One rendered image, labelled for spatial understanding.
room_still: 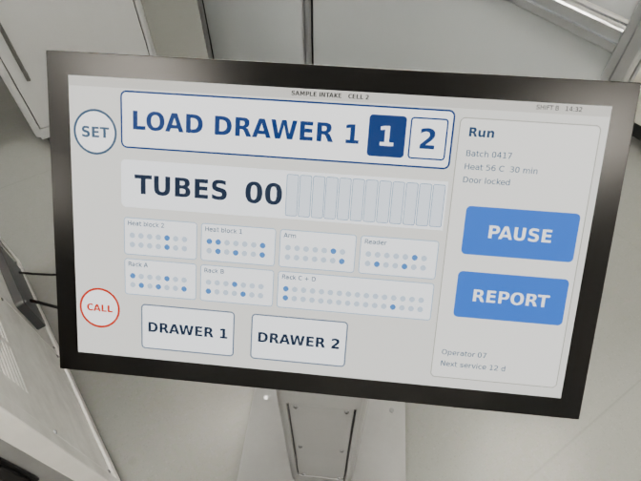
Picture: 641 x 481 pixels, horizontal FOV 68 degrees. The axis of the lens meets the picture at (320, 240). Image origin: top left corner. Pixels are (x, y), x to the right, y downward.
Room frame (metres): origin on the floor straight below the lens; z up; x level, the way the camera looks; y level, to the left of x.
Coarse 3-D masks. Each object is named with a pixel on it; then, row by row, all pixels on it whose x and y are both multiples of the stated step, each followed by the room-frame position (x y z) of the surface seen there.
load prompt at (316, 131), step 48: (144, 96) 0.37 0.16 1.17; (192, 96) 0.37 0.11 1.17; (240, 96) 0.36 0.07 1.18; (144, 144) 0.34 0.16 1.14; (192, 144) 0.34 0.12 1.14; (240, 144) 0.34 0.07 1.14; (288, 144) 0.34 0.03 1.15; (336, 144) 0.33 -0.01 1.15; (384, 144) 0.33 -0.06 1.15; (432, 144) 0.33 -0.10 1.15
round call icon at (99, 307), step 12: (84, 288) 0.26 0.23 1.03; (96, 288) 0.26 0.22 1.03; (108, 288) 0.26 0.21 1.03; (120, 288) 0.26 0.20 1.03; (84, 300) 0.25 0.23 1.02; (96, 300) 0.25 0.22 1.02; (108, 300) 0.25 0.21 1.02; (120, 300) 0.25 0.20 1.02; (84, 312) 0.24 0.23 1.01; (96, 312) 0.24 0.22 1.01; (108, 312) 0.24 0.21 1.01; (120, 312) 0.24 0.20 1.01; (84, 324) 0.23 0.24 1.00; (96, 324) 0.23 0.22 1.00; (108, 324) 0.23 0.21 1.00; (120, 324) 0.23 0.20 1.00
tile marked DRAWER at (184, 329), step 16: (144, 304) 0.24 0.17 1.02; (160, 304) 0.24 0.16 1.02; (144, 320) 0.23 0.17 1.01; (160, 320) 0.23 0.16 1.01; (176, 320) 0.23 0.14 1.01; (192, 320) 0.23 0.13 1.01; (208, 320) 0.23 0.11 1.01; (224, 320) 0.23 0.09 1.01; (144, 336) 0.22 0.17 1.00; (160, 336) 0.22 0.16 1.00; (176, 336) 0.22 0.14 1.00; (192, 336) 0.22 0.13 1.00; (208, 336) 0.22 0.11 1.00; (224, 336) 0.22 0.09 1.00; (192, 352) 0.21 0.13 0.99; (208, 352) 0.21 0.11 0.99; (224, 352) 0.21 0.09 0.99
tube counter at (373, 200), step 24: (264, 192) 0.31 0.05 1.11; (288, 192) 0.31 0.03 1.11; (312, 192) 0.31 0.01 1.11; (336, 192) 0.31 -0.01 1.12; (360, 192) 0.30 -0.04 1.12; (384, 192) 0.30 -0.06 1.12; (408, 192) 0.30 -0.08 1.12; (432, 192) 0.30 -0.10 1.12; (264, 216) 0.29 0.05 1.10; (288, 216) 0.29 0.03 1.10; (312, 216) 0.29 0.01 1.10; (336, 216) 0.29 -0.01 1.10; (360, 216) 0.29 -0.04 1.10; (384, 216) 0.29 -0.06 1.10; (408, 216) 0.29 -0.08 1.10; (432, 216) 0.29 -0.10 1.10
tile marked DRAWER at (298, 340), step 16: (256, 320) 0.23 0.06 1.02; (272, 320) 0.23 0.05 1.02; (288, 320) 0.23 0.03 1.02; (304, 320) 0.23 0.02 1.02; (320, 320) 0.23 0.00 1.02; (256, 336) 0.22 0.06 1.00; (272, 336) 0.22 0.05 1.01; (288, 336) 0.22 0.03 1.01; (304, 336) 0.22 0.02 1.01; (320, 336) 0.22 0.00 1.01; (336, 336) 0.22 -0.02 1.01; (256, 352) 0.21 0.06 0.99; (272, 352) 0.21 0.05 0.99; (288, 352) 0.21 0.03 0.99; (304, 352) 0.21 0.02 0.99; (320, 352) 0.21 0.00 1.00; (336, 352) 0.21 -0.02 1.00
